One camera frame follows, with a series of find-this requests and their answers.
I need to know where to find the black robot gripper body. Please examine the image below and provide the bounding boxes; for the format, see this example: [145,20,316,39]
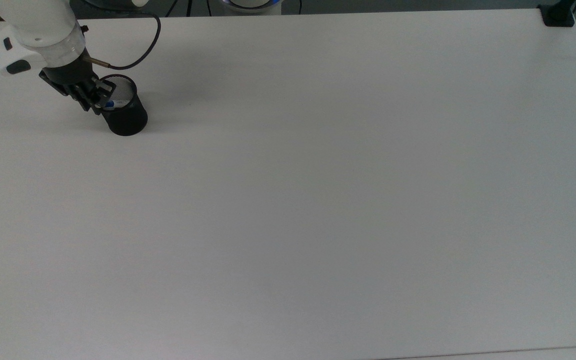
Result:
[38,49,101,97]

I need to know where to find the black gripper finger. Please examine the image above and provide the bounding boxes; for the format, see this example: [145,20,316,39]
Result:
[67,84,103,116]
[93,77,117,109]

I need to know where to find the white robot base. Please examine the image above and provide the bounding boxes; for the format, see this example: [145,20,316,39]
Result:
[222,0,285,16]

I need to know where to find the black mesh pen cup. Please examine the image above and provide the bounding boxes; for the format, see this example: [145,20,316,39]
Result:
[97,74,149,137]

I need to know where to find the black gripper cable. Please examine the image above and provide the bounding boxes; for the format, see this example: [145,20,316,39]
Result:
[83,12,162,71]

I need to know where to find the black square clamp mount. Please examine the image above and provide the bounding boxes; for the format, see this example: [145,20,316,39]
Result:
[538,0,576,28]

